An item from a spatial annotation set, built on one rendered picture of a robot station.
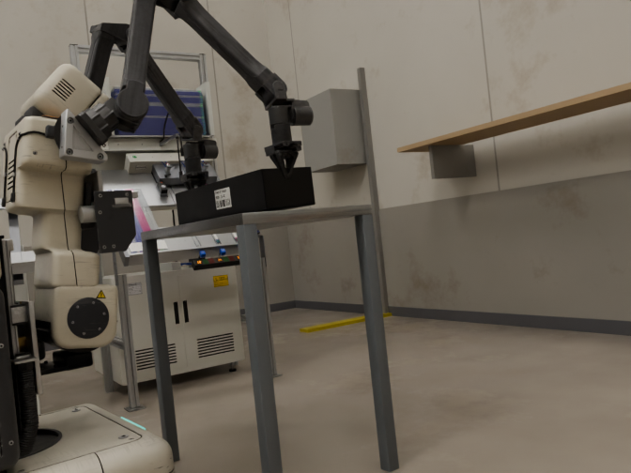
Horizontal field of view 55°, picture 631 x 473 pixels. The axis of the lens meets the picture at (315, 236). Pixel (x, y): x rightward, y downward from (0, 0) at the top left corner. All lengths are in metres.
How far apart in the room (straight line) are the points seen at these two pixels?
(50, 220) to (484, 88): 3.24
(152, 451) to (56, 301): 0.44
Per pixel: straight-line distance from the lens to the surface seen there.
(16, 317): 1.68
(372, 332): 1.85
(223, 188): 1.89
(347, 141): 5.19
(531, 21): 4.15
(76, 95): 1.73
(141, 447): 1.57
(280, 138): 1.73
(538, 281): 4.08
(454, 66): 4.55
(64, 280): 1.65
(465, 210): 4.43
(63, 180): 1.70
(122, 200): 1.68
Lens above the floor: 0.72
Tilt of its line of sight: level
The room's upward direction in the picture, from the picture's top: 6 degrees counter-clockwise
